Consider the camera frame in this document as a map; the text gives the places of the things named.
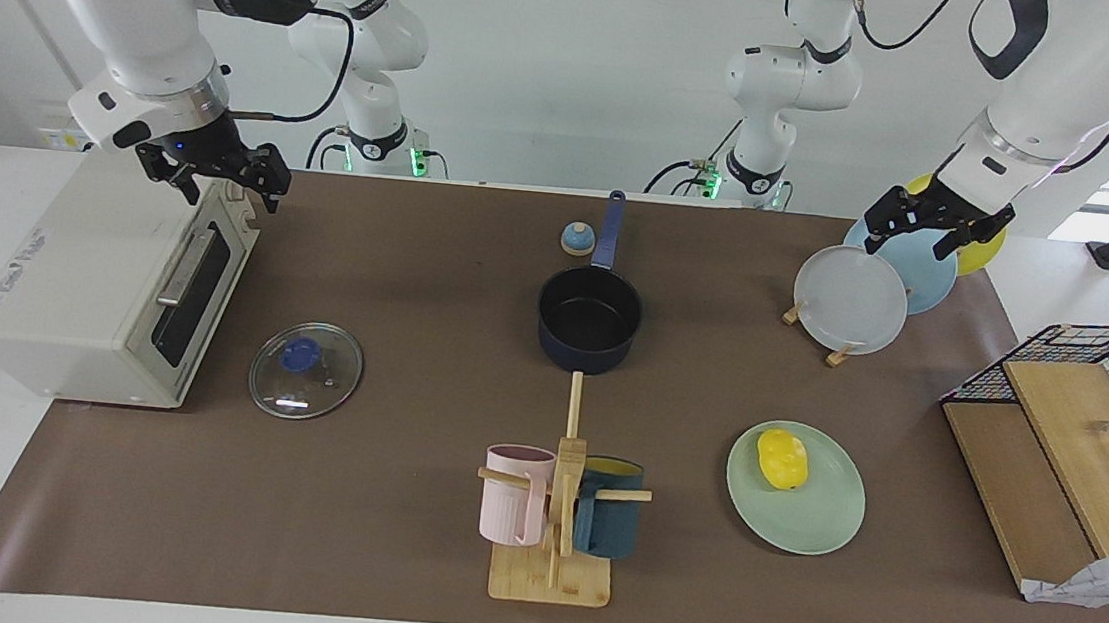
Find pink mug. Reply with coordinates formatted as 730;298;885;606
478;442;559;550

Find dark blue saucepan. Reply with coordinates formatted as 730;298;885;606
532;186;654;380

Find wooden plate rack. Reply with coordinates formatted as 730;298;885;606
778;296;867;370

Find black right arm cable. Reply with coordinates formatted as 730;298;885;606
228;1;356;130

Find white wall socket box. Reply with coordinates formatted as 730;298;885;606
35;126;94;155

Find yellow lemon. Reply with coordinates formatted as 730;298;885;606
753;427;812;493

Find yellow plate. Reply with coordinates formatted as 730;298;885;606
897;170;1013;280

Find mint green plate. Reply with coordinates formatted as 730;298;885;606
720;415;874;560

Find glass lid with blue knob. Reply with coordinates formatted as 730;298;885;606
245;317;367;426

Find brown table mat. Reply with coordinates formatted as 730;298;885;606
0;143;1109;623

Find beige toaster oven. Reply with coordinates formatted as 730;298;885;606
0;141;267;416

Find light blue plate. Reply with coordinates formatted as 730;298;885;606
838;212;963;319

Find wooden mug tree rack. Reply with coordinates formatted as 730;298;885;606
467;364;663;613

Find wooden shelf boards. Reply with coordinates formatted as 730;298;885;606
927;349;1109;607

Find dark teal mug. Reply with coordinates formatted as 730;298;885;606
571;454;648;562

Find grey plate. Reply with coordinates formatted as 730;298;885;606
789;241;914;360

